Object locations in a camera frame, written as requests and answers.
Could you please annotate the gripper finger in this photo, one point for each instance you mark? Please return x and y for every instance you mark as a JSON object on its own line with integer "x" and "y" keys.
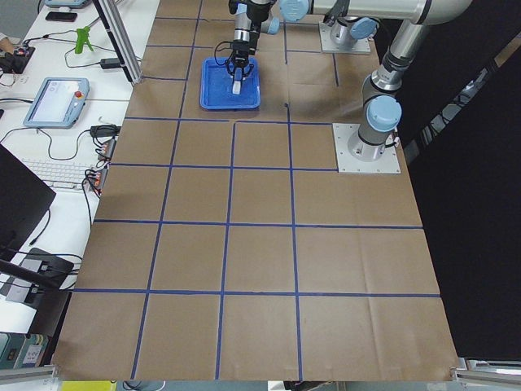
{"x": 229, "y": 66}
{"x": 246, "y": 70}

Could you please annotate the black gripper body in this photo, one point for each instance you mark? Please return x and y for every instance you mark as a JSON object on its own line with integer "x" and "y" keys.
{"x": 239, "y": 51}

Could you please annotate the white block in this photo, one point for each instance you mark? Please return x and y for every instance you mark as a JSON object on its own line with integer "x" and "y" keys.
{"x": 236, "y": 88}

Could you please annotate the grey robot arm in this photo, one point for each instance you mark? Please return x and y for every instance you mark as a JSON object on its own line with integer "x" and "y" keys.
{"x": 252, "y": 18}
{"x": 382, "y": 112}

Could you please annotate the blue plastic tray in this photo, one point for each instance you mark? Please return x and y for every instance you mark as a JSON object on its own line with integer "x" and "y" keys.
{"x": 216, "y": 88}

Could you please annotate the black power adapter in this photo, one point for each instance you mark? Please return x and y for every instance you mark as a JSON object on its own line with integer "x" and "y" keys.
{"x": 109, "y": 63}

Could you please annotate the black power brick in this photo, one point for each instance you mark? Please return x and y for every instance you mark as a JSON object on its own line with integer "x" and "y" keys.
{"x": 104, "y": 131}

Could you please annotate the green plastic clamp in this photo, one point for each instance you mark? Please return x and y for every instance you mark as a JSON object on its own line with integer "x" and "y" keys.
{"x": 83, "y": 39}

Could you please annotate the teach pendant with screen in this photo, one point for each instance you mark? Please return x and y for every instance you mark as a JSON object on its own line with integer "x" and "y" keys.
{"x": 58, "y": 103}

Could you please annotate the black smartphone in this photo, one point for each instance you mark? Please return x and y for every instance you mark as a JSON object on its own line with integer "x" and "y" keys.
{"x": 66, "y": 17}

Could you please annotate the brown paper table mat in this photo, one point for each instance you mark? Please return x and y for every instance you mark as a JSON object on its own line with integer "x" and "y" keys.
{"x": 228, "y": 246}

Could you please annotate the white keyboard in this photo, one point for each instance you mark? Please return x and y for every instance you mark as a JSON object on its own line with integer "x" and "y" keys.
{"x": 60, "y": 175}

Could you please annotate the black monitor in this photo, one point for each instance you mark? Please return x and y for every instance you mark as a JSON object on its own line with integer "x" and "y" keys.
{"x": 25, "y": 199}

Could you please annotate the aluminium frame post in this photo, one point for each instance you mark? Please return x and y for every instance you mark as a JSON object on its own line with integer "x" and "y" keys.
{"x": 114, "y": 26}

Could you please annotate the usb hub with cables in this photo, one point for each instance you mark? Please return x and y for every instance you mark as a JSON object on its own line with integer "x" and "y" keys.
{"x": 106, "y": 150}

